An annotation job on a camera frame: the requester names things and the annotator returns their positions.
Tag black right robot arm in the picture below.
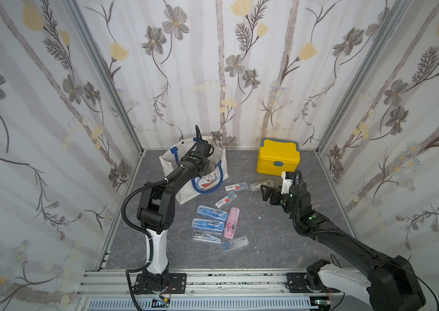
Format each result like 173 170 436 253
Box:
260 183 426 310

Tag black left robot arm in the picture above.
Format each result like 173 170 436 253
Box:
137 139 213 287

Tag white canvas tote bag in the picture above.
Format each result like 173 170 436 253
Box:
159 137 229 205

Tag blue compass case upper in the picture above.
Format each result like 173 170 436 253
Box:
196 205 228 222

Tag blue compass case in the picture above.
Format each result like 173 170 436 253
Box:
191 218 225 233
196 205 228 222

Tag pink compass case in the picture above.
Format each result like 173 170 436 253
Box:
223 207 240 240

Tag blue compass case lower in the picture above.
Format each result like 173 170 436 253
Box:
191 218 225 233

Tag clear compass case bottom middle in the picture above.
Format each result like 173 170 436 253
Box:
220 235 249 253

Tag clear compass case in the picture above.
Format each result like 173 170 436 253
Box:
192 230 222 244
220 235 249 253

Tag clear compass case bottom left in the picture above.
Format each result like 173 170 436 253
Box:
192 230 222 244

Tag clear case near box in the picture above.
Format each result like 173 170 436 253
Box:
249 179 276 192

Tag yellow storage box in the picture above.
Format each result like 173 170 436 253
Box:
257 138 301 176

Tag small blue clear case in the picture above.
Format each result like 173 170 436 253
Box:
225 182 249 192

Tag red label clear case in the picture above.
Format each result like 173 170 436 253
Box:
215 192 237 209

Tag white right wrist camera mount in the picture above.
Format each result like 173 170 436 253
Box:
281 171 295 194

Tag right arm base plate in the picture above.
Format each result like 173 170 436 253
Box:
286 272 341 294

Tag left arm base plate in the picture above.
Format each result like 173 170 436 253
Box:
132 273 187 295

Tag black corrugated cable conduit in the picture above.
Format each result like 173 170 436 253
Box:
121 178 170 275

